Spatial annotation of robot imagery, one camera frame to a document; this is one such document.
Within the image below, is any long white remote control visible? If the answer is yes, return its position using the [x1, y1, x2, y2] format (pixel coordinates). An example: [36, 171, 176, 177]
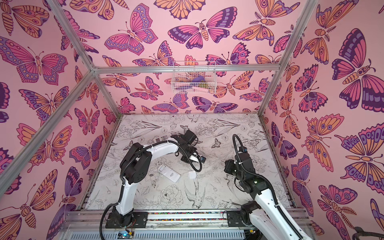
[158, 165, 181, 183]

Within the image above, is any small white remote control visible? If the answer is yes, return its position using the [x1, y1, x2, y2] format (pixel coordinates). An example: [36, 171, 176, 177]
[153, 135, 170, 143]

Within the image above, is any white battery cover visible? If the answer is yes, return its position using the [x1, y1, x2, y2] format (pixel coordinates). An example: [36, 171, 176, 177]
[188, 171, 197, 180]

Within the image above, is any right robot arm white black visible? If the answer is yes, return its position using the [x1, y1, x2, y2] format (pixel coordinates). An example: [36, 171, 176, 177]
[224, 153, 311, 240]

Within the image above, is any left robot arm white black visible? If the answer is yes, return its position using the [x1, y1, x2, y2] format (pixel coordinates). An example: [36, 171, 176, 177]
[100, 130, 206, 229]

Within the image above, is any purple item in basket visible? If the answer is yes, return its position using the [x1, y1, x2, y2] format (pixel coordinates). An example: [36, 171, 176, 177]
[191, 76, 206, 84]

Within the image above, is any green circuit board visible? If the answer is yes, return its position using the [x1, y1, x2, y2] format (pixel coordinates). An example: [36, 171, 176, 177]
[117, 231, 134, 240]

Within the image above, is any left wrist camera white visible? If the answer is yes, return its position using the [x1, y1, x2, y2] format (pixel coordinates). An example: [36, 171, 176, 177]
[189, 153, 207, 164]

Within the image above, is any white wire basket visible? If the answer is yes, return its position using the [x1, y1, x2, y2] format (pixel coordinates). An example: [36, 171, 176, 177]
[170, 61, 217, 95]

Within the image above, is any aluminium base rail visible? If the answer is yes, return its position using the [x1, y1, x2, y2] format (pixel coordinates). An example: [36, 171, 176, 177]
[59, 208, 316, 240]

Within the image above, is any aluminium cage frame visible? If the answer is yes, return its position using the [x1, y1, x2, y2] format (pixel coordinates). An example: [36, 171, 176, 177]
[1, 1, 318, 196]

